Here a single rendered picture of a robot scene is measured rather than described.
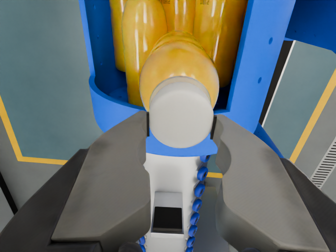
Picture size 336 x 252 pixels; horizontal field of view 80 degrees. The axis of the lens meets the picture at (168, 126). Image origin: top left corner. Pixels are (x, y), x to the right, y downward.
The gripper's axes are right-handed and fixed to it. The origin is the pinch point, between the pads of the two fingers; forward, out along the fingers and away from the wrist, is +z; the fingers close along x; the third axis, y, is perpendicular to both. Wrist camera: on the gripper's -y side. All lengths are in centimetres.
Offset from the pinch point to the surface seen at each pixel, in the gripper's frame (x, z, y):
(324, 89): 112, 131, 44
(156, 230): -3, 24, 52
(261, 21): 7.6, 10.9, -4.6
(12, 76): -117, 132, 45
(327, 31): 30.2, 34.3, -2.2
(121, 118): -6.5, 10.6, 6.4
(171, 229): 2, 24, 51
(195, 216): 10, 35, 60
